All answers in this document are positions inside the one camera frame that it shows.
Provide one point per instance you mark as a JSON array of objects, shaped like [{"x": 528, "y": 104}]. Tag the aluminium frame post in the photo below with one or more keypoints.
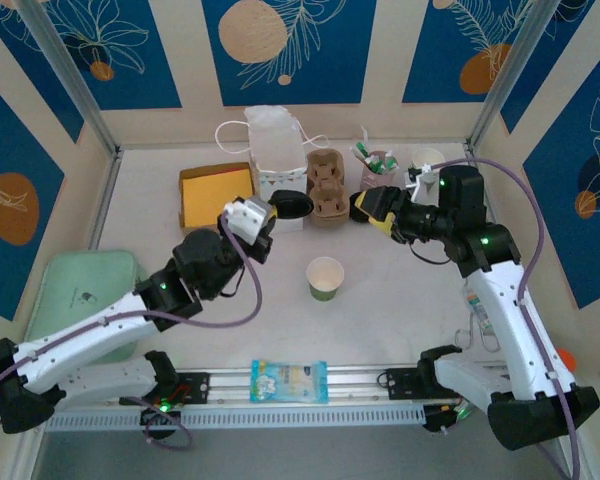
[
  {"x": 64, "y": 65},
  {"x": 518, "y": 65}
]

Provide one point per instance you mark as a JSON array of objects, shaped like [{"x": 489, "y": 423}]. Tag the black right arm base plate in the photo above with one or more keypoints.
[{"x": 400, "y": 384}]

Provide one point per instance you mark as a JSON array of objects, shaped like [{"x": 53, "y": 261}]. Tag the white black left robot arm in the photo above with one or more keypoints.
[{"x": 80, "y": 335}]

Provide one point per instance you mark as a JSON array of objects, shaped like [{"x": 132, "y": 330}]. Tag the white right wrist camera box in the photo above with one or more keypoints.
[{"x": 420, "y": 182}]

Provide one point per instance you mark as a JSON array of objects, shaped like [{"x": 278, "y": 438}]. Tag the black controller module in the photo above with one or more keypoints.
[
  {"x": 437, "y": 422},
  {"x": 152, "y": 417}
]

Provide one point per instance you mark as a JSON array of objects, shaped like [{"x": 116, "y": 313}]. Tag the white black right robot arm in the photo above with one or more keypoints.
[{"x": 510, "y": 320}]

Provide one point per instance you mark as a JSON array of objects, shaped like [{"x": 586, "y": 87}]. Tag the single green paper cup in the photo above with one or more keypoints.
[{"x": 325, "y": 292}]

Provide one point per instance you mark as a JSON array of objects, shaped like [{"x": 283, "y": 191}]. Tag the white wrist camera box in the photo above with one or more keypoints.
[
  {"x": 245, "y": 220},
  {"x": 420, "y": 182}
]

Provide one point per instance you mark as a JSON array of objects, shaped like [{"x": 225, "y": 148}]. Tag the stack of pulp cup carriers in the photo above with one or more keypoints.
[{"x": 328, "y": 200}]

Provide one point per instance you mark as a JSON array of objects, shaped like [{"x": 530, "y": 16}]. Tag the white paper gift bag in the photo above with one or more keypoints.
[{"x": 280, "y": 150}]

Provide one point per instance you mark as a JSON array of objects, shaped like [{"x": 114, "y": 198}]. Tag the orange capped bottle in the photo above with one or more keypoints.
[{"x": 567, "y": 361}]

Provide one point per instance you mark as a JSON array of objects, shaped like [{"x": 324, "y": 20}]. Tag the pink straw holder cup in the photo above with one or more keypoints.
[{"x": 375, "y": 177}]

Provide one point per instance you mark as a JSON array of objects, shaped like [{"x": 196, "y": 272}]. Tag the aluminium mounting rail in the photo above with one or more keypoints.
[{"x": 355, "y": 385}]

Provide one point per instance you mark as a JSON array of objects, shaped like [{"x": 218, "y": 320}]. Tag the single black cup lid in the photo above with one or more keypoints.
[{"x": 295, "y": 205}]

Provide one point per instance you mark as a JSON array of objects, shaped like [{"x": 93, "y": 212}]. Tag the stack of green paper cups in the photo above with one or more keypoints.
[{"x": 425, "y": 157}]

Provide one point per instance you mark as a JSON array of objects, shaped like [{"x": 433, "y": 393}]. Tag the small tube with carabiner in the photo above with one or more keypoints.
[{"x": 476, "y": 305}]

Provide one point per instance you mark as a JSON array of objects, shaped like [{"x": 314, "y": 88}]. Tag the shallow cardboard box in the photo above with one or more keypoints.
[{"x": 187, "y": 175}]

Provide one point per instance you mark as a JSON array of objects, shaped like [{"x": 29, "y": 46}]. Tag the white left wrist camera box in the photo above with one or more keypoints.
[{"x": 245, "y": 220}]

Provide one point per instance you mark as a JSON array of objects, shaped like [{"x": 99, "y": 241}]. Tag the blue wet wipes packet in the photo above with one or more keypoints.
[{"x": 290, "y": 382}]

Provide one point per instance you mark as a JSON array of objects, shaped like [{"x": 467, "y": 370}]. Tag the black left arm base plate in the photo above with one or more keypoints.
[{"x": 195, "y": 387}]

